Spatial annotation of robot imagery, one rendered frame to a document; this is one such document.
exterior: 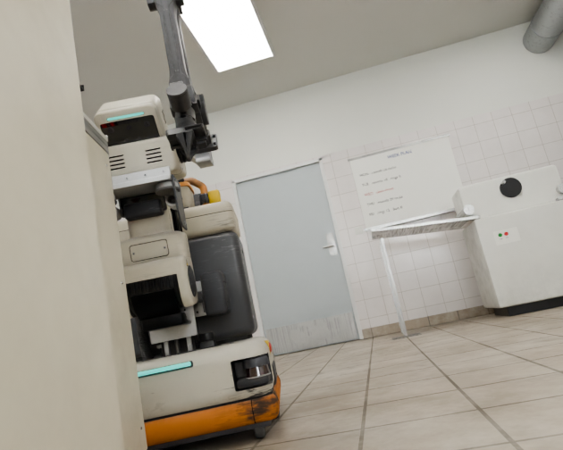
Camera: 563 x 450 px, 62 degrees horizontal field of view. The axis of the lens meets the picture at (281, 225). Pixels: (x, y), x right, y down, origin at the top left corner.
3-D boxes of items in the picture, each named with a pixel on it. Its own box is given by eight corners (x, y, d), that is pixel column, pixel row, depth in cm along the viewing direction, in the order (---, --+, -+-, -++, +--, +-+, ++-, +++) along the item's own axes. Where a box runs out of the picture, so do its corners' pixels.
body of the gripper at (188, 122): (203, 127, 126) (200, 110, 131) (164, 134, 126) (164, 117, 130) (208, 145, 131) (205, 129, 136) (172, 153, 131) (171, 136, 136)
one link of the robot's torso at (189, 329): (155, 344, 167) (146, 275, 172) (234, 327, 168) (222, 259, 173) (131, 346, 141) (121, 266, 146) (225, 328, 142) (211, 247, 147)
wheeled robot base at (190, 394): (132, 424, 196) (125, 362, 201) (283, 392, 198) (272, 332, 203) (56, 474, 130) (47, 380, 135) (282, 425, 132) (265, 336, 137)
